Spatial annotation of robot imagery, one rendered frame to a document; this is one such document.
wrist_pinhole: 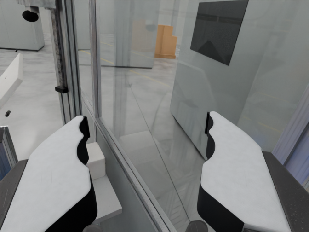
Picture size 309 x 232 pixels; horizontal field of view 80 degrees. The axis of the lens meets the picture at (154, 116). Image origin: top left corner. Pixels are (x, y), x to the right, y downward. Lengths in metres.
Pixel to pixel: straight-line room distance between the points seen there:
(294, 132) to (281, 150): 0.03
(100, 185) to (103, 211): 0.12
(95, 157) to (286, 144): 0.71
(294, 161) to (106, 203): 0.68
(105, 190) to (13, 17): 7.17
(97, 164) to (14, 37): 7.14
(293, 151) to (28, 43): 7.63
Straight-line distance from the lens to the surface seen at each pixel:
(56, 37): 0.88
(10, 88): 0.52
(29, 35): 7.64
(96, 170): 0.86
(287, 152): 0.26
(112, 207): 0.81
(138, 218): 0.78
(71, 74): 0.90
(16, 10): 7.64
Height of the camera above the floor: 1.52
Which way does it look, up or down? 28 degrees down
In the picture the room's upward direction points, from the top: 8 degrees clockwise
